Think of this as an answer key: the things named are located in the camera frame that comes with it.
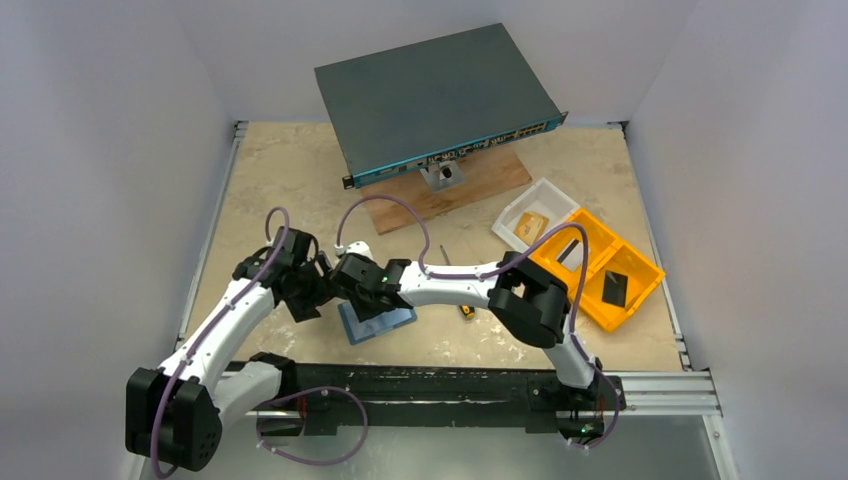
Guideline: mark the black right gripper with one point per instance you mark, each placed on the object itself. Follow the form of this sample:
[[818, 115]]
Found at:
[[351, 287]]

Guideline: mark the white credit card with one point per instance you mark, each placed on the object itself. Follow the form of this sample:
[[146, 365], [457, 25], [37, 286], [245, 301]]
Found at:
[[572, 256]]

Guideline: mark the brown wooden board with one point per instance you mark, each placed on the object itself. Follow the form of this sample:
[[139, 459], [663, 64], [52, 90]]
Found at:
[[481, 176]]

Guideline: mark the yellow black handled screwdriver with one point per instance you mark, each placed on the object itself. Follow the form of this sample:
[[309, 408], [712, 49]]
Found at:
[[467, 311]]

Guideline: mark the gold credit card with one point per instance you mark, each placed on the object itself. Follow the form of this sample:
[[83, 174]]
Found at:
[[530, 227]]

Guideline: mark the black credit card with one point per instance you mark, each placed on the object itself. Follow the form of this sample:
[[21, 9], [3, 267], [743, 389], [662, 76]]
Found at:
[[615, 287]]

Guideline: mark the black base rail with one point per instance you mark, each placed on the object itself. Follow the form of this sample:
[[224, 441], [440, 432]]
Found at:
[[323, 397]]

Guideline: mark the aluminium frame rail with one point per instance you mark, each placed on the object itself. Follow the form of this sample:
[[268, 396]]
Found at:
[[684, 393]]

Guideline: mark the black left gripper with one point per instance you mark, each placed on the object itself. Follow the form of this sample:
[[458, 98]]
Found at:
[[307, 307]]

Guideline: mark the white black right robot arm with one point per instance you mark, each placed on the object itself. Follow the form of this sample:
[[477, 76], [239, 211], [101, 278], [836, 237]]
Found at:
[[530, 302]]

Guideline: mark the grey network switch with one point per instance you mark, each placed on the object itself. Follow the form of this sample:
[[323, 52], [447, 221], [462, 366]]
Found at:
[[420, 105]]

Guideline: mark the clear plastic bin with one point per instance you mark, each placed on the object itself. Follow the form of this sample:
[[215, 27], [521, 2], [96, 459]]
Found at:
[[543, 197]]

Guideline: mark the orange plastic divided bin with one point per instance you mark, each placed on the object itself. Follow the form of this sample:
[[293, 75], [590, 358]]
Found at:
[[606, 251]]

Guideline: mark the small grey metal bracket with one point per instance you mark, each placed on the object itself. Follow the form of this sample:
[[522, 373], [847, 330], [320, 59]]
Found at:
[[443, 175]]

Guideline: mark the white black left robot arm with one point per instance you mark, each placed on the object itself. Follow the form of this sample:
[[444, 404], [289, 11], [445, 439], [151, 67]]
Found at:
[[178, 411]]

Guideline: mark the blue card holder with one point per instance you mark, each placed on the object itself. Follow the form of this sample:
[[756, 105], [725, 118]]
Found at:
[[359, 331]]

